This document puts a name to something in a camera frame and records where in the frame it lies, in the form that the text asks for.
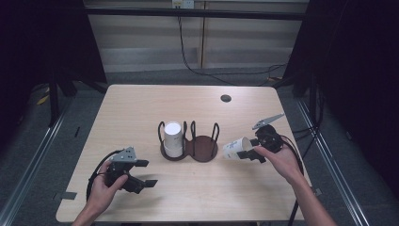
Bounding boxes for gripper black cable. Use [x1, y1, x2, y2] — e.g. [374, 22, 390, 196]
[86, 150, 124, 202]
[279, 134, 306, 226]

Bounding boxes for white wall outlet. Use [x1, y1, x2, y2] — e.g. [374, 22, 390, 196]
[171, 0, 196, 9]

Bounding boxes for long black wall cable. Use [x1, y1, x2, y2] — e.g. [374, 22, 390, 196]
[176, 8, 288, 87]

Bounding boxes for black floor cables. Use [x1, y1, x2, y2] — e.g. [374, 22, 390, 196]
[293, 90, 326, 152]

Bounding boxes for white paper cup blue print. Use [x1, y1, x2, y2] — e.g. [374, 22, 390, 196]
[222, 137, 254, 160]

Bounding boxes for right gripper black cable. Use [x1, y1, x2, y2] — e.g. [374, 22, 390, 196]
[279, 134, 306, 226]

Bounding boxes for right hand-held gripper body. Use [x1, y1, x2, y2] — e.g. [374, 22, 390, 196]
[251, 113, 285, 154]

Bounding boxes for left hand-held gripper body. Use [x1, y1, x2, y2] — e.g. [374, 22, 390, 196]
[104, 146, 149, 195]

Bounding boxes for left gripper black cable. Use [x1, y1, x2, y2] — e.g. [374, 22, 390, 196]
[86, 150, 124, 202]

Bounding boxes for brown wooden cup holder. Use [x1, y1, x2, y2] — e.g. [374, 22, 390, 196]
[157, 120, 220, 163]

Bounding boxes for black metal crossbar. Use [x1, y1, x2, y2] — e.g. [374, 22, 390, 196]
[84, 8, 310, 22]

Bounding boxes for person's right hand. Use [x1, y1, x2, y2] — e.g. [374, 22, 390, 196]
[253, 144, 305, 186]

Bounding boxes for dark curtain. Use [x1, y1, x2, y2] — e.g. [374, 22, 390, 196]
[283, 0, 399, 192]
[0, 0, 108, 126]

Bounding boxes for person's left hand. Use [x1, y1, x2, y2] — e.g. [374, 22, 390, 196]
[86, 160, 129, 215]

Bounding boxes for metal floor rail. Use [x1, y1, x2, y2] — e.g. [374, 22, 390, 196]
[295, 98, 373, 226]
[0, 103, 73, 226]

